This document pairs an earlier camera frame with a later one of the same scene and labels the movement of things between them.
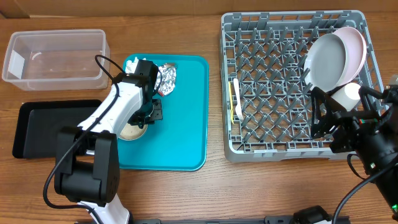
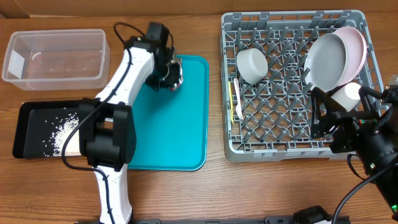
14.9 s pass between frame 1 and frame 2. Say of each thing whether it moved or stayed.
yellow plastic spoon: stayed
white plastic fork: stayed
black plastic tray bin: stayed
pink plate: stayed
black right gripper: stayed
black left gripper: moved
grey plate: stayed
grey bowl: moved
